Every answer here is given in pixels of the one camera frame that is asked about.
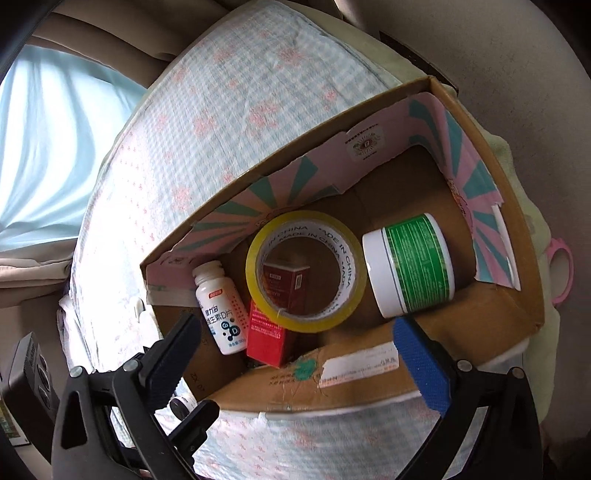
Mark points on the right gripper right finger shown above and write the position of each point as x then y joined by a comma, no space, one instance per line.
508,444

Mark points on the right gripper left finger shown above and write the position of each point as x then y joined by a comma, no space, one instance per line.
105,427

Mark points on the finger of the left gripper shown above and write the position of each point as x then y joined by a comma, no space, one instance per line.
194,424

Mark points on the white pill bottle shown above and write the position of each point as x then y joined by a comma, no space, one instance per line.
223,310

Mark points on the cardboard box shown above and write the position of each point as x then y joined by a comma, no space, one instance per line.
409,151

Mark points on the green label white jar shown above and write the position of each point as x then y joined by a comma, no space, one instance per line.
409,266

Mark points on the yellow tape roll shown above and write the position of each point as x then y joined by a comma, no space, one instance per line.
305,271

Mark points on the brown left curtain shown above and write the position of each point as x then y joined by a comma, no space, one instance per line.
31,272

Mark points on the brown curtain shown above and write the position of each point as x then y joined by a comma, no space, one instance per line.
135,38
31,272

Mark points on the light blue hanging cloth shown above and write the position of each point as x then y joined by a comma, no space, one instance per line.
60,115

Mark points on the brown right curtain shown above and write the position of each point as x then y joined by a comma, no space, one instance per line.
135,38

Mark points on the pink ring toy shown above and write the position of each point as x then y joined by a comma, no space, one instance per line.
561,266

